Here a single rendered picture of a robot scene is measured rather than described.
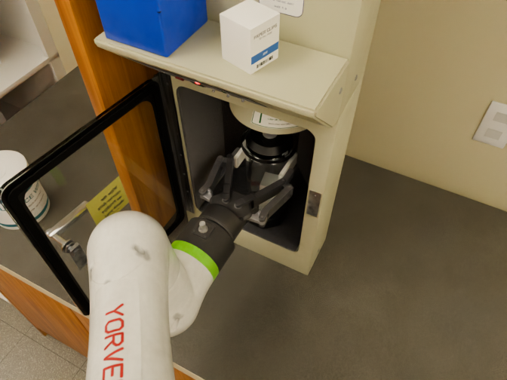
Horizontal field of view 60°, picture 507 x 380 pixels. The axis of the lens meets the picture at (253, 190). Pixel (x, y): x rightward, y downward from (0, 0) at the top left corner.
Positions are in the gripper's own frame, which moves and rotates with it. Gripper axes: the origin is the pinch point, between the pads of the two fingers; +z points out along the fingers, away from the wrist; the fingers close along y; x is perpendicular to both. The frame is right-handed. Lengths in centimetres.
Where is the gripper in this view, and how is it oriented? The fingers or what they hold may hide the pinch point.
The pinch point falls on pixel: (268, 156)
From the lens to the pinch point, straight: 87.4
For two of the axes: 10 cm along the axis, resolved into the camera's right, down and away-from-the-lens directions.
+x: 0.1, 6.2, 7.9
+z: 4.8, -6.9, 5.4
